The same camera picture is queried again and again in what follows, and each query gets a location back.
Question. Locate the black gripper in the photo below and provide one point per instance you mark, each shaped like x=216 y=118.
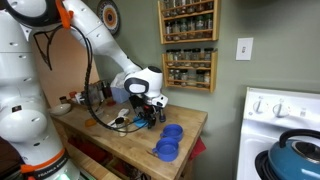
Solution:
x=143 y=111

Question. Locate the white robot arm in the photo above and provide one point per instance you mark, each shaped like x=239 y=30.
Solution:
x=27 y=90

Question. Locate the dark blue bowl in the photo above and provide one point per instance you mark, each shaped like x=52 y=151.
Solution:
x=166 y=149
x=174 y=131

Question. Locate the lower wooden spice rack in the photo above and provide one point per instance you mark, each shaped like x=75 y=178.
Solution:
x=190 y=69

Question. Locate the wooden spice rack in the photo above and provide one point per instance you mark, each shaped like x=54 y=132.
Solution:
x=183 y=21
x=190 y=69

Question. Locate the white ceramic bowl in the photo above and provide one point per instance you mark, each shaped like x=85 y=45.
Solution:
x=60 y=109

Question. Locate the upper wooden spice rack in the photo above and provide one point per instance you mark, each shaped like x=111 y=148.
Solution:
x=183 y=21

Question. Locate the white plastic bag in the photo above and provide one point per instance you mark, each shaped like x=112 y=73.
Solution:
x=119 y=94

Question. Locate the white stove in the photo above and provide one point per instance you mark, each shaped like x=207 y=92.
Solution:
x=267 y=115

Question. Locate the blue tea kettle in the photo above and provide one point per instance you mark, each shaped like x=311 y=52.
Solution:
x=296 y=159

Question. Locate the decorative wall plate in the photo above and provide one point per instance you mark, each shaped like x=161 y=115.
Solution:
x=109 y=14

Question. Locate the white wall light switch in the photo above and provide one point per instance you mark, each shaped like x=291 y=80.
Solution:
x=244 y=49

